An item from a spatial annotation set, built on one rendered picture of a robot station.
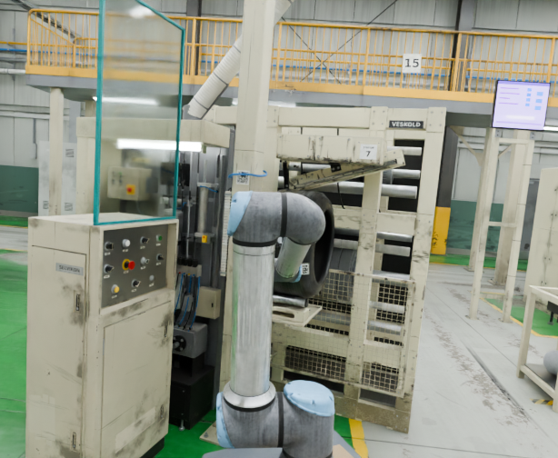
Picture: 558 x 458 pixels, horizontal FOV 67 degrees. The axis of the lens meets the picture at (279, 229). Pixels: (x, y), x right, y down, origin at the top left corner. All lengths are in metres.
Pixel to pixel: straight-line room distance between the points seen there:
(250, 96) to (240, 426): 1.64
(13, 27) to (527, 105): 12.58
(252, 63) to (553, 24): 11.47
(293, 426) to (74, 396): 1.11
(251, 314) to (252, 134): 1.36
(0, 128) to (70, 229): 12.37
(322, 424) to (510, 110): 4.92
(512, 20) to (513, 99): 7.31
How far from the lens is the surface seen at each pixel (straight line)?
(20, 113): 13.87
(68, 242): 1.95
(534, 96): 5.90
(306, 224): 1.07
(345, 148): 2.40
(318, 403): 1.28
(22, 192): 13.77
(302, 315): 2.16
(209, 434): 2.76
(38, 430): 2.36
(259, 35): 2.40
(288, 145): 2.49
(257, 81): 2.34
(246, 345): 1.16
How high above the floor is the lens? 1.50
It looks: 6 degrees down
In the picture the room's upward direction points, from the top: 4 degrees clockwise
